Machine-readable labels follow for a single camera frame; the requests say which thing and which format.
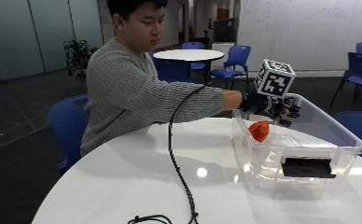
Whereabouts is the orange bell pepper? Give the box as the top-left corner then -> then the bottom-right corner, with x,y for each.
248,120 -> 270,144

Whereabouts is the white cube of black markers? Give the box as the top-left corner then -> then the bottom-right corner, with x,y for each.
253,59 -> 296,99

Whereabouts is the clear plastic storage bin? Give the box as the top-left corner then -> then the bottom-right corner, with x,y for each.
229,92 -> 362,198

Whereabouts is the white whiteboard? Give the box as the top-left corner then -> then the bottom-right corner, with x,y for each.
236,0 -> 362,73

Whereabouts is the round white table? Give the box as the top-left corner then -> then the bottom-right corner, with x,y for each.
152,49 -> 225,85

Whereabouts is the black cabinet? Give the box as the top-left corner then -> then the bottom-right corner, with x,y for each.
212,18 -> 237,44

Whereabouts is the the person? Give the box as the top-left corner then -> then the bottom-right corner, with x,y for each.
79,0 -> 245,158

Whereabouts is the green potted plant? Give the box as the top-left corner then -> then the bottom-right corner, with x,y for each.
62,38 -> 100,80

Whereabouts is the black bin handle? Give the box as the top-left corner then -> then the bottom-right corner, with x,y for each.
280,157 -> 337,179

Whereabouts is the black cable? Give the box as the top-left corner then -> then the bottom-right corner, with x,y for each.
125,83 -> 209,224

